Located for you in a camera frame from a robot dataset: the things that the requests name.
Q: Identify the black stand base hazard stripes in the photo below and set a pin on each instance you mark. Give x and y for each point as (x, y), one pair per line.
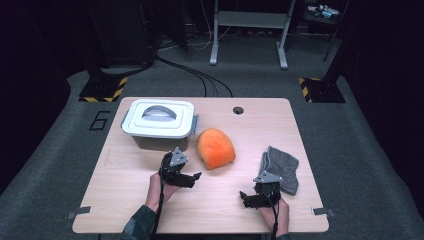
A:
(325, 91)
(100, 89)

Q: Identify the orange plush toy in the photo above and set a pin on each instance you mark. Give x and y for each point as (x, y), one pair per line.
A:
(216, 148)

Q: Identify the person's right hand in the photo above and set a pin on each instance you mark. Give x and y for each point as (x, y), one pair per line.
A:
(282, 218)

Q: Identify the grey tape strip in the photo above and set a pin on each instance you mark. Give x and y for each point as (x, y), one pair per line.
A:
(78, 212)
(322, 211)

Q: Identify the grey cloth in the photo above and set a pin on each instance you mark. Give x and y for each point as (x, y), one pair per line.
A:
(283, 166)

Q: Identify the clear plastic storage box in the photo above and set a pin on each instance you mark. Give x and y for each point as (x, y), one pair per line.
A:
(156, 143)

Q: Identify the white metal desk frame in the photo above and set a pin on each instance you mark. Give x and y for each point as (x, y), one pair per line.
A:
(248, 19)

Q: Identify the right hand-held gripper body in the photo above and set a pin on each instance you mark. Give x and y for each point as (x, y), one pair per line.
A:
(270, 191)

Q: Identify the dark curtain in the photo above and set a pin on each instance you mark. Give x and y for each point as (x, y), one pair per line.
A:
(26, 83)
(393, 83)

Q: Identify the black cabinet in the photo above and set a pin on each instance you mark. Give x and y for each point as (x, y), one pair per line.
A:
(123, 33)

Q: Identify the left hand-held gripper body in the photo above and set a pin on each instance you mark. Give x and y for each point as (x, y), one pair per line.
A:
(171, 168)

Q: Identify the blue white small clutter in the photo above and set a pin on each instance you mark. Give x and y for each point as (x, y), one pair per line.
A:
(325, 11)

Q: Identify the black shelf stand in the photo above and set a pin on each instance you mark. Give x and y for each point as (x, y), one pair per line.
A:
(333, 40)

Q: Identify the person's left hand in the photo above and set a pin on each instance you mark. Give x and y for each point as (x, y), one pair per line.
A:
(155, 193)

